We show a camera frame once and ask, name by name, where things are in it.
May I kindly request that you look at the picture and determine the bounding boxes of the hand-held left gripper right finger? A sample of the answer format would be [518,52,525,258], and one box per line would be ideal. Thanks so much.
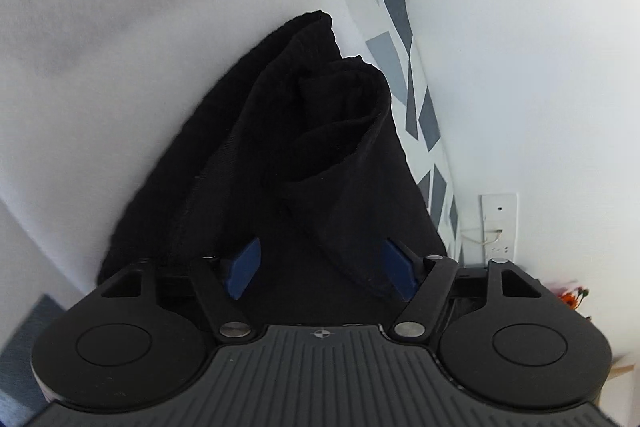
[382,238,543,340]

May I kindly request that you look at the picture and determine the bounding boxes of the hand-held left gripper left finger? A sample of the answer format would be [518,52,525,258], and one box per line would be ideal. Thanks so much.
[100,237,262,340]

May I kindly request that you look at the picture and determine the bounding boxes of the orange artificial flowers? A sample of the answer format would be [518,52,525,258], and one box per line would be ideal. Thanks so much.
[550,279,593,323]

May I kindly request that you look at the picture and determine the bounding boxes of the white wall socket plate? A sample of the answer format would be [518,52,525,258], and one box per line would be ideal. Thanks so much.
[480,192,521,265]

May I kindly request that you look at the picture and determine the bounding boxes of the black pants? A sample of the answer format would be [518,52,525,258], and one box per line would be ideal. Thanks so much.
[96,9,448,328]

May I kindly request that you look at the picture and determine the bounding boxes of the grey blue fabric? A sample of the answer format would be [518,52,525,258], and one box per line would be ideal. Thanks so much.
[0,294,66,427]

